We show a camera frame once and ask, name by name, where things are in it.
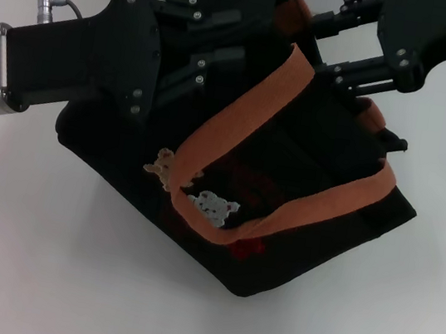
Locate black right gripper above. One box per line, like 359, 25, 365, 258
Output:
300, 0, 446, 111

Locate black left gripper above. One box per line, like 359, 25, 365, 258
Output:
0, 0, 256, 145

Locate black food bag orange handles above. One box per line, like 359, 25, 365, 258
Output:
33, 0, 446, 322

